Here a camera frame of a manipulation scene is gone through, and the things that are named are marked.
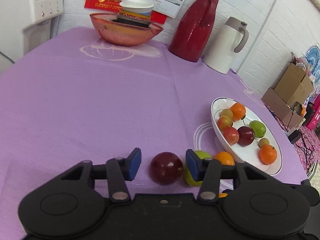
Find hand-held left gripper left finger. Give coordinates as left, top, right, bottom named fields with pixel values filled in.
left=59, top=148, right=142, bottom=203

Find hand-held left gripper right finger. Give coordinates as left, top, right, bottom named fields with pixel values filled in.
left=185, top=149, right=269, bottom=202

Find green apple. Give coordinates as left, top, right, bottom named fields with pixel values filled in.
left=249, top=120, right=266, bottom=138
left=184, top=150, right=213, bottom=187

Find dark red plum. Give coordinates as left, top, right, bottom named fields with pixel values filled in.
left=150, top=152, right=184, bottom=186
left=237, top=126, right=255, bottom=146

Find red yellow apple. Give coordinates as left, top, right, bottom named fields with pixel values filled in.
left=217, top=116, right=234, bottom=131

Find large orange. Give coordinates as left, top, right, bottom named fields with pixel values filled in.
left=259, top=145, right=278, bottom=165
left=229, top=102, right=247, bottom=120

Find white plate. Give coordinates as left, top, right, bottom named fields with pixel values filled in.
left=210, top=97, right=283, bottom=176

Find black device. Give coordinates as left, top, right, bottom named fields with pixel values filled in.
left=287, top=128, right=302, bottom=145

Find pink box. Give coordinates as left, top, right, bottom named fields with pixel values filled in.
left=306, top=102, right=320, bottom=131

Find purple tablecloth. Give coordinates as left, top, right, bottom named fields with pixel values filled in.
left=0, top=26, right=310, bottom=240

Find low cardboard box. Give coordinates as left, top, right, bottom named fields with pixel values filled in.
left=261, top=87, right=306, bottom=130

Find white thermos jug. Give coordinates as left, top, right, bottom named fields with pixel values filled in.
left=203, top=16, right=249, bottom=74

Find blue patterned plate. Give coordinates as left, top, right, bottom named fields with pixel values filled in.
left=305, top=44, right=320, bottom=85

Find red glass bowl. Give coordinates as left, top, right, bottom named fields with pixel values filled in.
left=89, top=13, right=164, bottom=47

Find red thermos jug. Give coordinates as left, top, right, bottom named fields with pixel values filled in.
left=168, top=0, right=219, bottom=63

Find stack of patterned bowls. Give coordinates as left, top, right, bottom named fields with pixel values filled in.
left=115, top=10, right=153, bottom=29

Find white bowl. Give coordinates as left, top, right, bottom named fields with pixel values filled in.
left=119, top=0, right=155, bottom=17

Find white appliance with screen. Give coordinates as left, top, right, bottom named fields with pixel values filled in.
left=22, top=0, right=64, bottom=57

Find white wall pipe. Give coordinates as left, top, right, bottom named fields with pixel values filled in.
left=235, top=0, right=285, bottom=74

